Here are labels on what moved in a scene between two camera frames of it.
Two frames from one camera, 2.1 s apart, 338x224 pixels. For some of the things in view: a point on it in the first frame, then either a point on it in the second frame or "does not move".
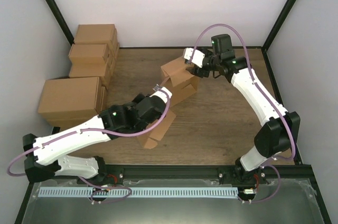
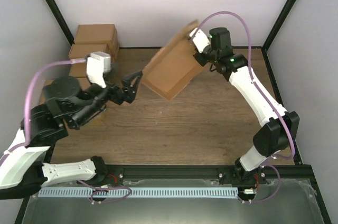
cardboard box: [96, 34] does not move
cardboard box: [180, 82] → [174, 64]
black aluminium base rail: [266, 174] does not move
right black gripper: [197, 72] → [201, 62]
